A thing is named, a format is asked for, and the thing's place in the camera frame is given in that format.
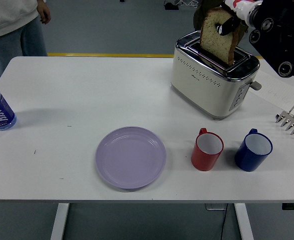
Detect person's hand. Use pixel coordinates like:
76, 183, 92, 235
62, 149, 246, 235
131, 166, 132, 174
36, 1, 52, 25

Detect brown bread slice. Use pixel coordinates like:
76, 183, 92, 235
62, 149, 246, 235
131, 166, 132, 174
199, 6, 240, 66

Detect cream and chrome toaster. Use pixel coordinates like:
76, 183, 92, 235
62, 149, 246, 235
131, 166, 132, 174
170, 31, 262, 122

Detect purple plate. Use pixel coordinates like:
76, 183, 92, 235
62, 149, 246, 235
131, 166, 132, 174
95, 126, 167, 193

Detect clear bottle with blue label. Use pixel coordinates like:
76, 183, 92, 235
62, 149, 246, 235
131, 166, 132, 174
0, 77, 17, 131

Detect white table leg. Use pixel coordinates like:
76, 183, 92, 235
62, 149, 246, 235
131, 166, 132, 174
234, 202, 254, 240
50, 202, 70, 240

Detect red mug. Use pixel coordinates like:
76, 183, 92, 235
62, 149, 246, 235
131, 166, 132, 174
190, 127, 224, 172

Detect blue mug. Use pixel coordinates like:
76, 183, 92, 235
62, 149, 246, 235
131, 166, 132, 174
234, 128, 273, 172

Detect silver metal toast rack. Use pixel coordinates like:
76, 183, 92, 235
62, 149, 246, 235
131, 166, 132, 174
275, 102, 294, 140

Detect white cable bundle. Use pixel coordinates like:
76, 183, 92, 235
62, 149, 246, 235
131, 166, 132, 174
175, 0, 200, 7

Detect grey under-table bracket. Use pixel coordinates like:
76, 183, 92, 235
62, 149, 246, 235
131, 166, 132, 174
205, 203, 228, 211

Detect black under-table cable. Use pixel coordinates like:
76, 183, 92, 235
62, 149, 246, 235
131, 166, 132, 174
220, 209, 229, 240

